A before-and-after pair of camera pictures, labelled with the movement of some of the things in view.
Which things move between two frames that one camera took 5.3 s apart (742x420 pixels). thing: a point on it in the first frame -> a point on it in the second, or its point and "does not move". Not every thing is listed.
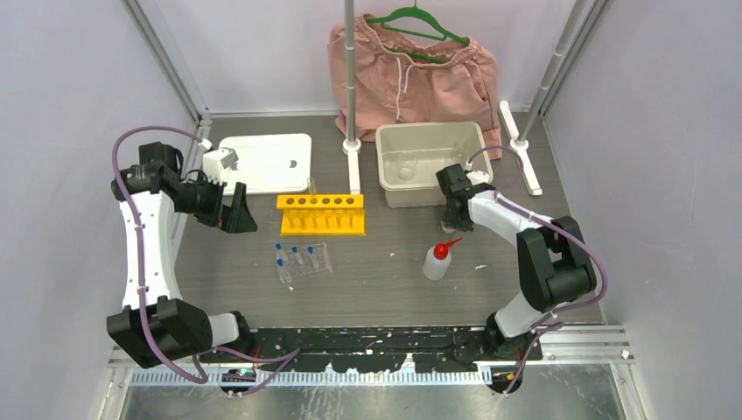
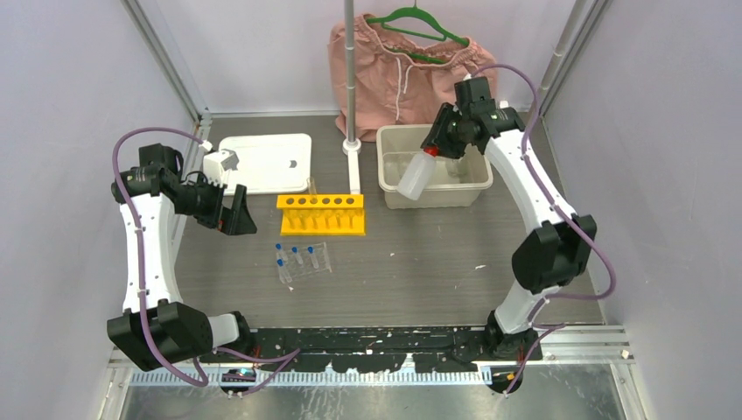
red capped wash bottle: x=437 y=260 -> x=418 y=175
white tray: x=269 y=163 does not move
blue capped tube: x=311 y=250 does not move
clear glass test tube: x=311 y=185 does not move
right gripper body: x=457 y=222 -> x=465 y=116
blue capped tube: x=295 y=249 does not move
